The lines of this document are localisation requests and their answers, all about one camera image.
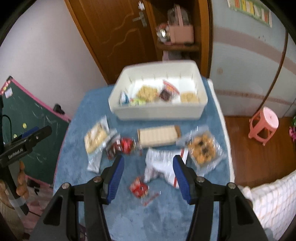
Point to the silver door handle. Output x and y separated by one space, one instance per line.
141 18

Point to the pink plastic stool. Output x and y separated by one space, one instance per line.
263 125

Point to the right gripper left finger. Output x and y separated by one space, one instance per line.
60 219

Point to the red stick snack packet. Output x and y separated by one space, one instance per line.
149 198

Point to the clear bag bread pastry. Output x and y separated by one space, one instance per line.
96 141

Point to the white checkered bedding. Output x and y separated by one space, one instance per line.
273 204

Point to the dark red candy packet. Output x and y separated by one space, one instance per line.
122 145

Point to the blue towel table cover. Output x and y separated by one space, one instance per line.
168 216

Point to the yellow cracker pack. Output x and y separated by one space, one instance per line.
148 94

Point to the wooden corner shelf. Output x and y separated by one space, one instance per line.
201 14

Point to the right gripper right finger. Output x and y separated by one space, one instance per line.
237 220

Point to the pink basket with handle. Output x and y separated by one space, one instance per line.
180 26

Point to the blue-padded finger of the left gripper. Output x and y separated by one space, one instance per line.
33 136

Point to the clear pack orange cookies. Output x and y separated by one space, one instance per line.
204 150

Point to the green chalkboard pink frame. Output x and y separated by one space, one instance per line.
25 113

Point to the person left hand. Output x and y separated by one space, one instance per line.
21 189

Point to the small red candy packet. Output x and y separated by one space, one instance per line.
138 188

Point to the brown wooden door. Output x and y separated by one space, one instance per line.
112 38

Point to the beige wafer pack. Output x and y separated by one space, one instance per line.
158 136

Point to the wall poster chart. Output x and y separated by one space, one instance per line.
254 9

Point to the blue small snack packet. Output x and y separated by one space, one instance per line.
124 99

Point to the white plastic storage bin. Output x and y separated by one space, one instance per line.
170 78

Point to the small white peanut packet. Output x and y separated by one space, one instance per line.
189 97

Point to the white red snack bag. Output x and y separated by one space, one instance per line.
159 164

